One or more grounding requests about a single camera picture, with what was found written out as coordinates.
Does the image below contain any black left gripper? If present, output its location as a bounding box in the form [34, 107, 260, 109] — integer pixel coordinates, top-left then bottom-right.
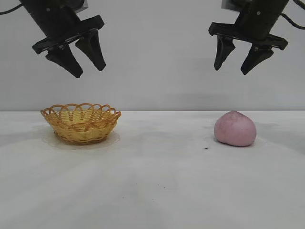
[19, 0, 107, 79]

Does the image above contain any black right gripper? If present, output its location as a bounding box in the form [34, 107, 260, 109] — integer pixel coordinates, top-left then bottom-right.
[208, 0, 289, 76]

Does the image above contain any pink peach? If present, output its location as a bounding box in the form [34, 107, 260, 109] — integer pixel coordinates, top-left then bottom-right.
[213, 110, 257, 147]

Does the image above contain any yellow woven plastic basket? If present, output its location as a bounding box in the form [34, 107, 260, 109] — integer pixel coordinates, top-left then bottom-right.
[40, 103, 122, 146]

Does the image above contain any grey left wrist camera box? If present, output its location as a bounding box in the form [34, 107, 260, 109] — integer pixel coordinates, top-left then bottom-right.
[77, 0, 89, 13]

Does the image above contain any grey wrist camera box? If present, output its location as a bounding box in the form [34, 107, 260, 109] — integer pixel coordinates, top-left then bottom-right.
[77, 0, 89, 13]
[221, 0, 238, 11]

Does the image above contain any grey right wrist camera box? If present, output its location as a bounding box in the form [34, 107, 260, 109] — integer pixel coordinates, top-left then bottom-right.
[221, 0, 238, 11]

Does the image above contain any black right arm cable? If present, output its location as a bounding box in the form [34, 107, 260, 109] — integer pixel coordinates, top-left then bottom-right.
[280, 13, 305, 30]

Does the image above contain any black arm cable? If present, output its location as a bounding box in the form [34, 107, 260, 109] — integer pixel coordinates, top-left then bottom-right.
[280, 13, 305, 30]
[0, 4, 23, 15]

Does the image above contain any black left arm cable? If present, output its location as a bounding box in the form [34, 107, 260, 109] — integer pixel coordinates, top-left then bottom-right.
[0, 4, 23, 15]

